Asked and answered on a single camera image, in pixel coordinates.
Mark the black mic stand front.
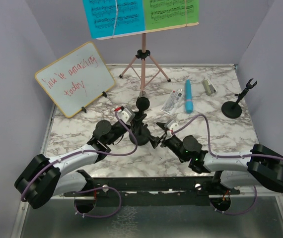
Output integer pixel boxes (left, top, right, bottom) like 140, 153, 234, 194
221, 78, 257, 119

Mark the purple cable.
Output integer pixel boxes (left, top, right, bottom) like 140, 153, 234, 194
172, 114, 283, 216
21, 109, 139, 219

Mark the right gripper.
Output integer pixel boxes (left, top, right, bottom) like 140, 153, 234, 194
145, 121, 188, 162

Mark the black microphone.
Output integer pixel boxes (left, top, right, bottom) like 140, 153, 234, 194
136, 91, 150, 112

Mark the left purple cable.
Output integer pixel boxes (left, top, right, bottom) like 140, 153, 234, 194
21, 109, 139, 219

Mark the blue sheet music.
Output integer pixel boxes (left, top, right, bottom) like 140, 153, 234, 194
83, 0, 145, 39

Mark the grey eraser block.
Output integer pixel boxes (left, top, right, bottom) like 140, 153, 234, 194
202, 79, 216, 96

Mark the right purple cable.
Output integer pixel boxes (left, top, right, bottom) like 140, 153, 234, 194
172, 114, 283, 216

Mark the white remote packet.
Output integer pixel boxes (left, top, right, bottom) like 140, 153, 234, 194
160, 89, 184, 116

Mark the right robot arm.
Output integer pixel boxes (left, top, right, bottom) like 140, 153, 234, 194
149, 122, 283, 194

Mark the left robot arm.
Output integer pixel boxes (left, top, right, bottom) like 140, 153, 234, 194
14, 107, 141, 209

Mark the yellow framed whiteboard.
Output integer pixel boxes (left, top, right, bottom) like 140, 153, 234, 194
35, 42, 115, 118

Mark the blue toy microphone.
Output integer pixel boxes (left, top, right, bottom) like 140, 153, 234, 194
185, 79, 194, 114

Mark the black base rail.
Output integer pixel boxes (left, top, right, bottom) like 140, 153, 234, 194
64, 170, 240, 206

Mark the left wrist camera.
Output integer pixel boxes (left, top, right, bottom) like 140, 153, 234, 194
115, 106, 136, 124

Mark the pink music stand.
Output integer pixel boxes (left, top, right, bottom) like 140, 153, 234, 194
97, 22, 199, 91

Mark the green sheet music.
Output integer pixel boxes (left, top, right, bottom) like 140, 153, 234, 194
143, 0, 200, 31

